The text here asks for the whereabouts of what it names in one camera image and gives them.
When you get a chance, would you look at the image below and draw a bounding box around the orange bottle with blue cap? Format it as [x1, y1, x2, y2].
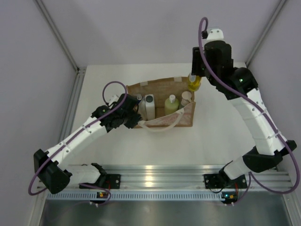
[136, 94, 143, 105]

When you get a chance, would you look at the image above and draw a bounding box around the white bottle with grey cap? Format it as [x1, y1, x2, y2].
[139, 94, 156, 121]

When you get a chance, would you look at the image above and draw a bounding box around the yellow bottle with red cap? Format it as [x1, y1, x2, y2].
[187, 73, 202, 92]

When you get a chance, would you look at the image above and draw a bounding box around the burlap canvas tote bag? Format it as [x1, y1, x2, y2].
[127, 77, 196, 131]

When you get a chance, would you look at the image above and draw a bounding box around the light green lotion bottle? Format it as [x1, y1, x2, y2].
[165, 95, 179, 115]

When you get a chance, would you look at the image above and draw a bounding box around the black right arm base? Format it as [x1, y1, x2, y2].
[203, 173, 247, 190]

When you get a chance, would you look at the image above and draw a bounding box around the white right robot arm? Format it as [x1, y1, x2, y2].
[191, 40, 297, 187]

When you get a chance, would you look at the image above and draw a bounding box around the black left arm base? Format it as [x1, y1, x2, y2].
[79, 174, 121, 190]

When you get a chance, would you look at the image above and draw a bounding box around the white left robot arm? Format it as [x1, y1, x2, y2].
[33, 94, 142, 194]

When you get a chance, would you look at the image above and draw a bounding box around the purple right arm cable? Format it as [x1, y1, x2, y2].
[198, 17, 300, 195]

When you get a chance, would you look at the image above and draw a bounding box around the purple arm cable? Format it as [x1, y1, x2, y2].
[28, 81, 129, 196]
[198, 17, 300, 195]

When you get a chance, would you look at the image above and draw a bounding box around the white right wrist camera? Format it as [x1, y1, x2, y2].
[202, 28, 224, 42]

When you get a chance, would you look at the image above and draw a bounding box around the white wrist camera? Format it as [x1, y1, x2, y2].
[107, 95, 119, 106]
[202, 28, 224, 42]

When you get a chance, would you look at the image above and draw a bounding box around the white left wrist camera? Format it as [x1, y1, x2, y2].
[107, 95, 119, 106]

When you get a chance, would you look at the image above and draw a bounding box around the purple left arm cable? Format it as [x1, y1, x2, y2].
[28, 81, 129, 196]

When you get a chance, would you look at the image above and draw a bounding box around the aluminium mounting rail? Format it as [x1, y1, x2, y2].
[46, 165, 293, 204]

